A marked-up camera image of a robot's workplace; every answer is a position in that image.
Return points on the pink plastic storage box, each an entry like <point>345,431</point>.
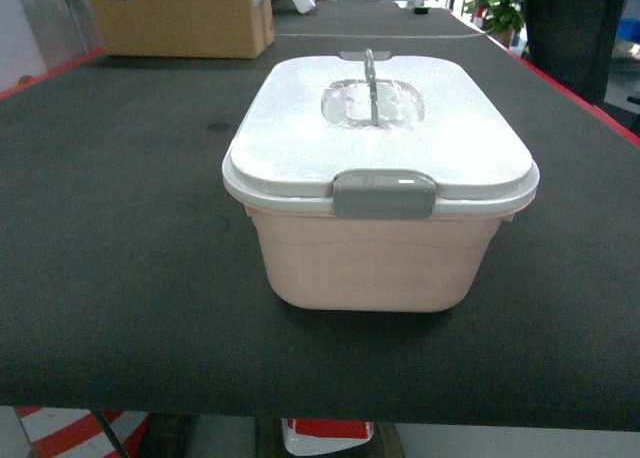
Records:
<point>330,263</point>

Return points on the white box lid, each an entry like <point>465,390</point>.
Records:
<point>422,140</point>

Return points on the large cardboard box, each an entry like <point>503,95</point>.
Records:
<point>225,29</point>

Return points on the dark grey table mat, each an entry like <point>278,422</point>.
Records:
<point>131,280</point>

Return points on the right red white cone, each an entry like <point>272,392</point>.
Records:
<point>326,438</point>

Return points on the red white cone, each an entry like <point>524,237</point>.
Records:
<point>59,432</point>
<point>326,438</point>

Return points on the green potted plant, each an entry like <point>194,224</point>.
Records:
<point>501,19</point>

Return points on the black office chair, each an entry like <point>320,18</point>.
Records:
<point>572,42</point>

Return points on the left red white cone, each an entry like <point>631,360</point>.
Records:
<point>59,432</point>

